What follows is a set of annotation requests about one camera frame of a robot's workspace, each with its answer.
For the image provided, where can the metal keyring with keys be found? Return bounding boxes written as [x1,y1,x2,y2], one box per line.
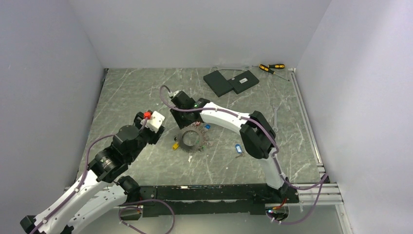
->
[172,122,212,153]

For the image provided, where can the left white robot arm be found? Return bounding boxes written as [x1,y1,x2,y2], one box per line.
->
[20,111,165,234]

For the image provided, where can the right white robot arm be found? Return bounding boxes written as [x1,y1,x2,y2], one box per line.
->
[168,91,288,202]

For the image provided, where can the large black box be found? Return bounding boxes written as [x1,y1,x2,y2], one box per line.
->
[203,71,233,97]

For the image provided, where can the blue tagged key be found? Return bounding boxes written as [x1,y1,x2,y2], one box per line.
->
[235,144,244,158]

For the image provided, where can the small black box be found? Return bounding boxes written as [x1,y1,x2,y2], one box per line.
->
[228,70,259,94]

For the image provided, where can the silver wrench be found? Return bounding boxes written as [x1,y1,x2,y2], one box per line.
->
[272,104,279,132]

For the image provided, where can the orange black screwdriver front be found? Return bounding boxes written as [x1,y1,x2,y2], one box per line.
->
[259,68,289,81]

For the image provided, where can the orange black screwdriver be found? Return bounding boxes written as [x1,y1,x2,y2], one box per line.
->
[255,64,285,70]
[259,68,289,81]

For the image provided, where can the orange black screwdriver back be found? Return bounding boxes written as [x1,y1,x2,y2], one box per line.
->
[255,64,285,70]

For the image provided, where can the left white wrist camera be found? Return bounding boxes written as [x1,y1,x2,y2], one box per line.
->
[140,111,165,133]

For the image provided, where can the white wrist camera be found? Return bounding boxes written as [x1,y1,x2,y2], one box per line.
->
[140,111,165,133]
[168,90,181,99]

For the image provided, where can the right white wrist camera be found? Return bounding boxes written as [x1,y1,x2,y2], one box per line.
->
[168,90,181,99]

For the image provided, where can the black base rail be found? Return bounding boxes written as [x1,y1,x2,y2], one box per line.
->
[126,183,299,217]

